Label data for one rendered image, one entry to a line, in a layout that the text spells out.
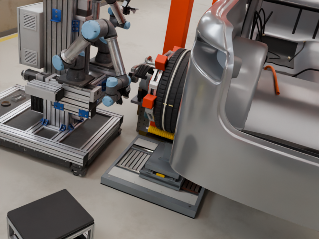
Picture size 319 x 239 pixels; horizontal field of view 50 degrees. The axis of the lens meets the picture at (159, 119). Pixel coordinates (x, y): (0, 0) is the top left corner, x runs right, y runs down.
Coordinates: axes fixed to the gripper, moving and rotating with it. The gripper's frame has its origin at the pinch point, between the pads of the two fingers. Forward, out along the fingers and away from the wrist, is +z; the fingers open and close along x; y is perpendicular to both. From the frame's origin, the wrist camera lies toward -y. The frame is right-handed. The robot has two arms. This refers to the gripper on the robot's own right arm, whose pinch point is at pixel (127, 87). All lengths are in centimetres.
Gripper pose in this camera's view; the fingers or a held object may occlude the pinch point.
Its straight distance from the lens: 269.5
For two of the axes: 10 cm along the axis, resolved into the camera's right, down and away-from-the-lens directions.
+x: -9.3, -3.0, 2.2
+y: 1.6, -8.6, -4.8
